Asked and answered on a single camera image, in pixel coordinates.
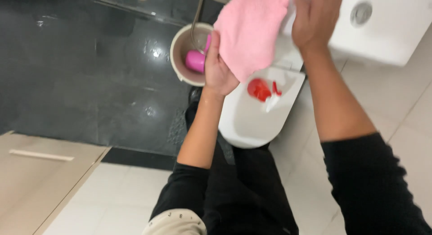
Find white toilet cistern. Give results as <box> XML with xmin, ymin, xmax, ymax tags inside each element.
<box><xmin>281</xmin><ymin>0</ymin><xmax>432</xmax><ymax>67</ymax></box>

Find person's black long-sleeved shirt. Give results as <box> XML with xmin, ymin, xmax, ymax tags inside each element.
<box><xmin>149</xmin><ymin>132</ymin><xmax>432</xmax><ymax>235</ymax></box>

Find person's right hand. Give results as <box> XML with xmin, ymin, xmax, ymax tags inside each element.
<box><xmin>292</xmin><ymin>0</ymin><xmax>345</xmax><ymax>52</ymax></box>

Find person's black trousers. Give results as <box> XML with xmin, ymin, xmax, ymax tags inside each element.
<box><xmin>184</xmin><ymin>86</ymin><xmax>300</xmax><ymax>235</ymax></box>

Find white toilet bowl with lid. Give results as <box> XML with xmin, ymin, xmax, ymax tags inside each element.
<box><xmin>218</xmin><ymin>37</ymin><xmax>306</xmax><ymax>150</ymax></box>

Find chrome flush button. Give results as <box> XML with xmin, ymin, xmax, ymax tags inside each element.
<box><xmin>350</xmin><ymin>1</ymin><xmax>373</xmax><ymax>28</ymax></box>

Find pink plastic dipper mug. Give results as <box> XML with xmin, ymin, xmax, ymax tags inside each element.
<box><xmin>184</xmin><ymin>34</ymin><xmax>213</xmax><ymax>74</ymax></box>

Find red and white spray bottle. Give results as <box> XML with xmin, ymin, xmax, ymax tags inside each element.
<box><xmin>247</xmin><ymin>78</ymin><xmax>283</xmax><ymax>113</ymax></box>

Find beige printed garment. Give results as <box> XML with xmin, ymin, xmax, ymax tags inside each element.
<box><xmin>142</xmin><ymin>209</ymin><xmax>207</xmax><ymax>235</ymax></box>

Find pale long door handle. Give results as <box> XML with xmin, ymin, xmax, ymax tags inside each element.
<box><xmin>9</xmin><ymin>149</ymin><xmax>75</xmax><ymax>162</ymax></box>

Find light wooden door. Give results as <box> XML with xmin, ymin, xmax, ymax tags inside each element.
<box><xmin>0</xmin><ymin>130</ymin><xmax>112</xmax><ymax>235</ymax></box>

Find pink cleaning cloth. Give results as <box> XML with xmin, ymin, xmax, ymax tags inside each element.
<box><xmin>213</xmin><ymin>0</ymin><xmax>290</xmax><ymax>83</ymax></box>

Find beige plastic bucket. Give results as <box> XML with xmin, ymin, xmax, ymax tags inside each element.
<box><xmin>169</xmin><ymin>22</ymin><xmax>215</xmax><ymax>87</ymax></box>

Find metal shower hose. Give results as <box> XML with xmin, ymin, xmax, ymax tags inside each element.
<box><xmin>190</xmin><ymin>0</ymin><xmax>207</xmax><ymax>55</ymax></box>

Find person's left hand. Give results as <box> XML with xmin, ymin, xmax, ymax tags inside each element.
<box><xmin>204</xmin><ymin>30</ymin><xmax>240</xmax><ymax>97</ymax></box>

